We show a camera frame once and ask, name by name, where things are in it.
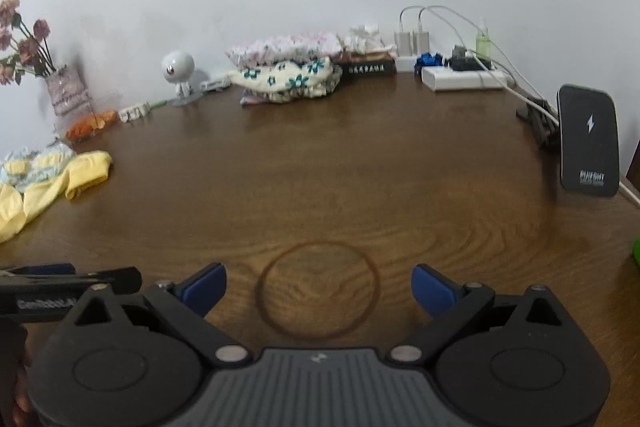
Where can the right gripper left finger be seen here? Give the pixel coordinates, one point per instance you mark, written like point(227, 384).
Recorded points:
point(182, 308)

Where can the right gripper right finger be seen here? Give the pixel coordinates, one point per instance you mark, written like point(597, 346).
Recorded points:
point(455, 310)

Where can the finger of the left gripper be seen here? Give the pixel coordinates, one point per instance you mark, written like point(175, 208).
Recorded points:
point(52, 269)
point(123, 281)

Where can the cream green-flower garment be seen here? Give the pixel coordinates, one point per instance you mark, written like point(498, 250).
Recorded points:
point(288, 81)

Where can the pink floral ruffled garment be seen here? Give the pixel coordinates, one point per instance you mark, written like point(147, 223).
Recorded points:
point(296, 48)

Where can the pink blue purple-trimmed garment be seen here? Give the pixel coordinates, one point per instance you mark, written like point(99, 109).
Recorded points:
point(250, 98)

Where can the person left hand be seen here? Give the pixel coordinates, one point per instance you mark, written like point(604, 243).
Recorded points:
point(15, 406)

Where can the clear box of orange peels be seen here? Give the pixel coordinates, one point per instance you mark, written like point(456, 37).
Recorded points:
point(88, 119)

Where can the green stand base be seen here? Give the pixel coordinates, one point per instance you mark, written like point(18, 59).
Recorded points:
point(635, 253)

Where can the black phone stand clamp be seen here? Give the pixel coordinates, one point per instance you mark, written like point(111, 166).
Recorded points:
point(546, 133)

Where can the white small device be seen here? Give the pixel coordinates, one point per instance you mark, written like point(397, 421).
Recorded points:
point(215, 84)

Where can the dried rose bouquet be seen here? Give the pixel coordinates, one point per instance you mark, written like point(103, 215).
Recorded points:
point(24, 50)

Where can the white round robot figurine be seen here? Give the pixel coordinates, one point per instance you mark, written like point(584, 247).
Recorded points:
point(178, 68)

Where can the white power strip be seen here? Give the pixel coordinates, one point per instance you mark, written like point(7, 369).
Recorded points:
point(441, 79)

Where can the blue toy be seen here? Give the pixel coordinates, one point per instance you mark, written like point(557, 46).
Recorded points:
point(428, 60)

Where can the dark tissue box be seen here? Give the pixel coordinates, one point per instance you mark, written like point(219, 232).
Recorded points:
point(365, 54)

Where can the white charger plug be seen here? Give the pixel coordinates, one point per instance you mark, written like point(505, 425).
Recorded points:
point(410, 45)

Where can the black wireless charger phone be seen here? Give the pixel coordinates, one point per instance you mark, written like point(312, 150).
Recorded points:
point(589, 155)

